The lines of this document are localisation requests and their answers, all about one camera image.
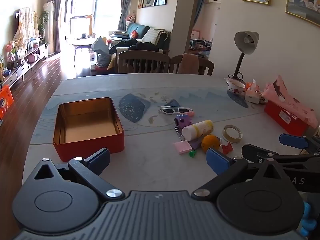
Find silver nail clipper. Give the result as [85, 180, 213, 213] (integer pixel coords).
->
[174, 127, 185, 142]

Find teal sofa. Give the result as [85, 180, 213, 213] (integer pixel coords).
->
[109, 22, 170, 55]

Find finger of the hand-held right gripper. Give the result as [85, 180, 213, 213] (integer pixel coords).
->
[279, 133, 320, 153]
[241, 144, 320, 164]

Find wooden television cabinet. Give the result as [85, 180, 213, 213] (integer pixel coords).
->
[0, 42, 49, 88]

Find white printed bowl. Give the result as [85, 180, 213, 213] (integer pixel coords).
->
[224, 77, 247, 94]

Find printed bedding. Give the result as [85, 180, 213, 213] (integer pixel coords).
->
[189, 38, 213, 59]

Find orange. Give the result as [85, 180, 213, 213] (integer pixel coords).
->
[201, 134, 221, 153]

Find white knitted blanket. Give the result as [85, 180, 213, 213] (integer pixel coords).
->
[141, 27, 168, 47]

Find round coffee table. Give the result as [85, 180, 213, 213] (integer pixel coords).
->
[72, 37, 97, 62]

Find dark blue round coaster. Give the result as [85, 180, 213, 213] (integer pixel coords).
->
[226, 90, 249, 109]

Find white sunglasses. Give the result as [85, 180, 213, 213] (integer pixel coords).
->
[159, 105, 194, 115]

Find orange gift box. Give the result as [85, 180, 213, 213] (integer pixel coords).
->
[0, 84, 14, 120]

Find pink towel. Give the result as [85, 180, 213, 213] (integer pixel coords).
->
[177, 53, 199, 75]

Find grey curtain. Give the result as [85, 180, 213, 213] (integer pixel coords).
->
[117, 0, 132, 30]
[51, 0, 65, 53]

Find light blue bag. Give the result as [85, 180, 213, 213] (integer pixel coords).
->
[91, 36, 110, 68]

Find green potted plant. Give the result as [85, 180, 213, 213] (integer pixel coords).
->
[37, 10, 49, 44]

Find potted orange pink flowers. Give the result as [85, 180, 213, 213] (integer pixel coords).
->
[4, 39, 22, 60]

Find white floor air conditioner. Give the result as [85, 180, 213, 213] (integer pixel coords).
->
[42, 0, 55, 55]

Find person's right hand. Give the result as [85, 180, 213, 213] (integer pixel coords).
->
[301, 201, 318, 238]

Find purple plastic toy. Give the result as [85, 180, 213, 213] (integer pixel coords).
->
[174, 114, 193, 128]

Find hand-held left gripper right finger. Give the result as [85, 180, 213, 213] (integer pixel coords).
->
[191, 147, 299, 202]

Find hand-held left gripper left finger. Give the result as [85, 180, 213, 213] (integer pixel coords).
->
[24, 147, 125, 201]

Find white tissue pack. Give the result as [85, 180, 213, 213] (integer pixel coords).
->
[244, 79, 262, 104]

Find white yellow lotion bottle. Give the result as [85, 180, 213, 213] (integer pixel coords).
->
[182, 120, 215, 142]

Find black jacket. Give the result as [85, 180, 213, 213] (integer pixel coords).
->
[110, 39, 160, 54]

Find pink printed cloth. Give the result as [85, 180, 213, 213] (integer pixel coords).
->
[262, 74, 318, 128]

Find grey desk lamp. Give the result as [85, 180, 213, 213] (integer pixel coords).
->
[226, 31, 260, 80]

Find patterned cloth over television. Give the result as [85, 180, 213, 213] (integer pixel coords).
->
[14, 6, 39, 44]

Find pink rectangular block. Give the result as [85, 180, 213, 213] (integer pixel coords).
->
[173, 141, 191, 155]

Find red paper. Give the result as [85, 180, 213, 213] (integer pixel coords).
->
[219, 141, 234, 154]

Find wooden slatted dining chair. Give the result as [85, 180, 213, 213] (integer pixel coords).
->
[117, 50, 171, 74]

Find red metal tin box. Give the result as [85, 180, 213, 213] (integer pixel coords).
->
[53, 97, 125, 162]

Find red cardboard box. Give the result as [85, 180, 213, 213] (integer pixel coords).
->
[264, 100, 309, 136]

